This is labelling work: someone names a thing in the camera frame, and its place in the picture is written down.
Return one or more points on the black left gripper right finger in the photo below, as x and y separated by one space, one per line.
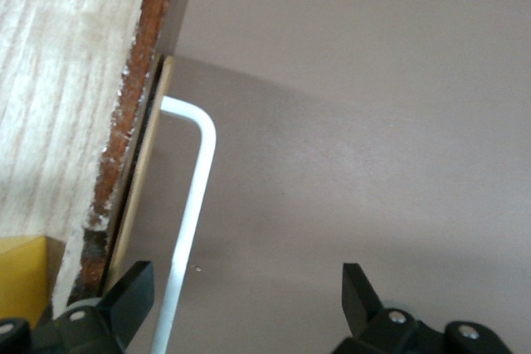
361 300

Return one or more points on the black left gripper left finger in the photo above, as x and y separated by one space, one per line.
120 308

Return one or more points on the yellow block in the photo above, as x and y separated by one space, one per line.
20 275

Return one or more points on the brown table cover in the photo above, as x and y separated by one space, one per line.
373 122

